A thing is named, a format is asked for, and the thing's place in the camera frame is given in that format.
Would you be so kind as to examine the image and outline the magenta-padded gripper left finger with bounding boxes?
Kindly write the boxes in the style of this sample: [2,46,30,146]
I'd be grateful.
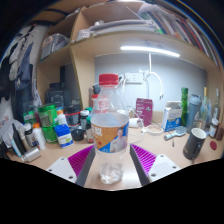
[45,143,97,188]

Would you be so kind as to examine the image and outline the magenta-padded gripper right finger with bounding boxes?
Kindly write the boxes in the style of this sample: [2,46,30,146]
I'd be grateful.
[129,143,183,187]

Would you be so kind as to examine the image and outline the clear red-capped drink bottle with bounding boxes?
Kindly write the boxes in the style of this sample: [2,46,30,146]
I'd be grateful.
[90,73,130,185]

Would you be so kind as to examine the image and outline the blue-lidded white bottle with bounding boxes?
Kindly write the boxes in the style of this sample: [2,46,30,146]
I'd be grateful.
[54,123,74,149]

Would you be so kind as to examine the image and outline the light blue hairbrush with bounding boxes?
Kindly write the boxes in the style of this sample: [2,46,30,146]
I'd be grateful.
[163,125,188,142]

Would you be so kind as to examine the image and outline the orange-capped white bottle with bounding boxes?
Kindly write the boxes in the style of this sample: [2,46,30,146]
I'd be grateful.
[32,122,47,151]

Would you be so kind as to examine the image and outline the magenta box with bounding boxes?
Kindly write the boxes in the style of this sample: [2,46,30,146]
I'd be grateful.
[135,97,154,127]

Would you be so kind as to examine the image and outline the silver can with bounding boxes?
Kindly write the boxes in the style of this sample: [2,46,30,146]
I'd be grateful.
[21,147,42,163]

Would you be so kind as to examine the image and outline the blue and white carton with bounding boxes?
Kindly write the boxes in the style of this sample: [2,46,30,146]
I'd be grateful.
[161,100,183,133]

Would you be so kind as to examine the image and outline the black mug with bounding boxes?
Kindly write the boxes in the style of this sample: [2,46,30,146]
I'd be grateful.
[182,127,208,161]

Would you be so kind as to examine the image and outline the green plastic container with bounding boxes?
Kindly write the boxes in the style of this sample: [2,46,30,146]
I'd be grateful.
[37,103,59,143]

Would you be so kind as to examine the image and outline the red and white can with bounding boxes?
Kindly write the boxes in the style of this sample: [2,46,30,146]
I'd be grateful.
[90,93,100,108]

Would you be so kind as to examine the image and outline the green bottle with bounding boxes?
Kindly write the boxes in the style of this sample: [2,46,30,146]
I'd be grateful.
[180,87,190,127]

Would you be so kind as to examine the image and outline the white-lidded brown jar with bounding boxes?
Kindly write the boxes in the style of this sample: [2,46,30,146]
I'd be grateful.
[208,117,220,139]

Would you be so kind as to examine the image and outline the yellow-capped blue liquid bottle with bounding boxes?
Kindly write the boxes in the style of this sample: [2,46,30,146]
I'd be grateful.
[200,87,212,129]

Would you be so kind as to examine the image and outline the dark hanging clothes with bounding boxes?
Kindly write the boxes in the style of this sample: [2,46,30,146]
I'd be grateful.
[0,24,44,114]

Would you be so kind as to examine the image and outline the white light bar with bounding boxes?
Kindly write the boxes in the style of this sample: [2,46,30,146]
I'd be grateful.
[119,45,181,58]

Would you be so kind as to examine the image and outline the wooden shelf unit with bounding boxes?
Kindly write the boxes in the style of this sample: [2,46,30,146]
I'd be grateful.
[36,0,224,111]

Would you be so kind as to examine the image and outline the white wall socket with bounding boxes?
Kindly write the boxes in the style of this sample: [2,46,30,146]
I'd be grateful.
[123,72,144,85]

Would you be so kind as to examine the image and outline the white lamp cable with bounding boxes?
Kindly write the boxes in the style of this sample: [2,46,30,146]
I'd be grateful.
[143,53,165,101]

